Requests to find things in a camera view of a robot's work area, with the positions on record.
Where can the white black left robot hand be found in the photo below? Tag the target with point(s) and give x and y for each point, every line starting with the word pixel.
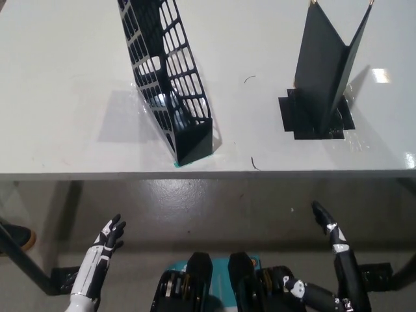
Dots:
pixel 92 269

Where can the black notebook with gold corners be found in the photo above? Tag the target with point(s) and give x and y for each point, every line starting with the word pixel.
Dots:
pixel 318 65

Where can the black teal robot torso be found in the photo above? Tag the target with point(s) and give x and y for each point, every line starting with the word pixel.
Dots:
pixel 201 286

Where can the black mesh file shelf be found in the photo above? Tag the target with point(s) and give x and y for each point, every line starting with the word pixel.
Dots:
pixel 195 143

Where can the black perforated foot plate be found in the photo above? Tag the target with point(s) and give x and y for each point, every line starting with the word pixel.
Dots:
pixel 66 276
pixel 378 273

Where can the grey table leg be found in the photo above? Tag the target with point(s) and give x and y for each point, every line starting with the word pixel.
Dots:
pixel 61 221

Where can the black metal stand bar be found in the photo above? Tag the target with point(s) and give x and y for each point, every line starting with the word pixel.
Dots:
pixel 404 276
pixel 26 260

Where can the black shoe with tan sole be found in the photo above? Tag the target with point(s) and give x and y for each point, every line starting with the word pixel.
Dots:
pixel 21 235

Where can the teal tape piece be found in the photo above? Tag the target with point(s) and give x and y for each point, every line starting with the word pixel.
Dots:
pixel 178 165

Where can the thin black thread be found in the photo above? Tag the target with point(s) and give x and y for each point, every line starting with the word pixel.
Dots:
pixel 254 164
pixel 250 78

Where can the black tape patch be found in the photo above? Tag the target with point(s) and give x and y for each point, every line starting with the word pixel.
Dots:
pixel 292 113

